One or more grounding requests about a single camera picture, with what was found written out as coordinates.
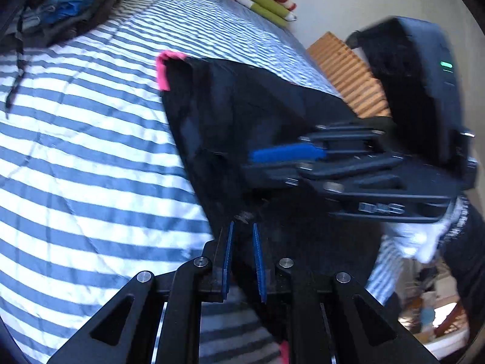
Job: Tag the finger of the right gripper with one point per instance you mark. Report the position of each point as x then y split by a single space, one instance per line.
327 142
276 174

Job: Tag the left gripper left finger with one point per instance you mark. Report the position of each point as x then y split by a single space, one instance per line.
155 318

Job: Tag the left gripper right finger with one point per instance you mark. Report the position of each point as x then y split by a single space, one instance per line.
329 319

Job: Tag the black pants pink trim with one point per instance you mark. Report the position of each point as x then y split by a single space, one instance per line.
232 124

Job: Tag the right forearm dark sleeve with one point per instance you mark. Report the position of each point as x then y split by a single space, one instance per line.
462 249

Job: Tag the right hand white glove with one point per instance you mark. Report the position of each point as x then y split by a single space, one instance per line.
421 241

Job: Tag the blue white striped quilt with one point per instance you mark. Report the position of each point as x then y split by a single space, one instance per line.
92 188

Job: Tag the stack of folded dark clothes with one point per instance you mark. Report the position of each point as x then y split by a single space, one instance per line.
38 24

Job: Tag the wooden slatted bed rail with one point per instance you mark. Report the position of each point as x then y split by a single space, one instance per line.
350 75

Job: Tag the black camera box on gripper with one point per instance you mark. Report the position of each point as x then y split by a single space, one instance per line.
413 61

